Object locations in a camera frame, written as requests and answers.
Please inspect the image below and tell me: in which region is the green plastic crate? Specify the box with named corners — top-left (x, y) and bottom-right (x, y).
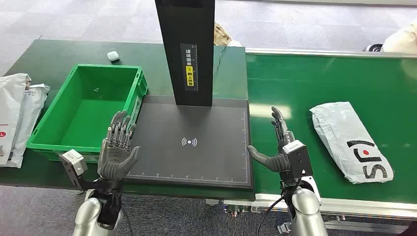
top-left (26, 63), bottom-right (149, 163)

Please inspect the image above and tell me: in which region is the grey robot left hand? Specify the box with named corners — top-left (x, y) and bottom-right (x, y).
top-left (97, 110), bottom-right (141, 182)

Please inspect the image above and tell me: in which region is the grey package with black-red logo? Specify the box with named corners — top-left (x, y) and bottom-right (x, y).
top-left (309, 101), bottom-right (394, 185)

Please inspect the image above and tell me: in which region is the black scanner column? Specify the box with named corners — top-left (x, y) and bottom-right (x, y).
top-left (155, 0), bottom-right (216, 107)

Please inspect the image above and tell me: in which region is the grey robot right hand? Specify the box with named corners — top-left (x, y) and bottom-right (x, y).
top-left (247, 107), bottom-right (296, 173)

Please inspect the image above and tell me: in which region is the white package with red circle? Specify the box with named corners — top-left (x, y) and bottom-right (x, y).
top-left (0, 73), bottom-right (31, 167)

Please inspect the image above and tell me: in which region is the black wheel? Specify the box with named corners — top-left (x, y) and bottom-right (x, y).
top-left (362, 43), bottom-right (385, 53)

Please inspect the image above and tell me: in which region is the dark green table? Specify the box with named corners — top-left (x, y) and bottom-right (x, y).
top-left (0, 39), bottom-right (256, 201)

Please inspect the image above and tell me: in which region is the thin black table cable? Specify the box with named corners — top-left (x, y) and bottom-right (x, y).
top-left (213, 45), bottom-right (229, 79)

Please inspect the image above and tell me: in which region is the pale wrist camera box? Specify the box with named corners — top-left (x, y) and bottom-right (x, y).
top-left (282, 141), bottom-right (313, 180)
top-left (60, 149), bottom-right (89, 191)

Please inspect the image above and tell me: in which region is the conveyor electrical connector block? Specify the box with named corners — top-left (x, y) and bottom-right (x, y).
top-left (224, 202), bottom-right (261, 217)

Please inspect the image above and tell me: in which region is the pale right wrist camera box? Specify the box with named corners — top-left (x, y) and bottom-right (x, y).
top-left (282, 141), bottom-right (313, 180)

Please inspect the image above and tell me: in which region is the black scanner platform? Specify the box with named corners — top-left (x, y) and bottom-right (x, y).
top-left (123, 95), bottom-right (255, 191)

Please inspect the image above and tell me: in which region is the metal conveyor foot bracket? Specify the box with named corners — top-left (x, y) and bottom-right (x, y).
top-left (277, 221), bottom-right (292, 235)

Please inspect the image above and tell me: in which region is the grey-white mailer package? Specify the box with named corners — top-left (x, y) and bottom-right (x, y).
top-left (4, 84), bottom-right (51, 169)

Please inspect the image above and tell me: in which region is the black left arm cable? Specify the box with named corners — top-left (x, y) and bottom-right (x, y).
top-left (121, 208), bottom-right (134, 236)

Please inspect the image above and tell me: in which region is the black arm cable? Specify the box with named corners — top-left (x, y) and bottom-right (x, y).
top-left (255, 195), bottom-right (287, 236)
top-left (121, 208), bottom-right (134, 236)

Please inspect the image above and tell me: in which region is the person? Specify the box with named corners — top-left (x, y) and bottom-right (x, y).
top-left (381, 19), bottom-right (417, 55)
top-left (214, 23), bottom-right (243, 47)

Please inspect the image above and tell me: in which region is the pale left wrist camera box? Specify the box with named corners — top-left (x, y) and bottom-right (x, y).
top-left (60, 149), bottom-right (89, 191)

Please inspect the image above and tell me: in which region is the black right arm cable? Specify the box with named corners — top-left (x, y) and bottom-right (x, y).
top-left (255, 195), bottom-right (287, 236)

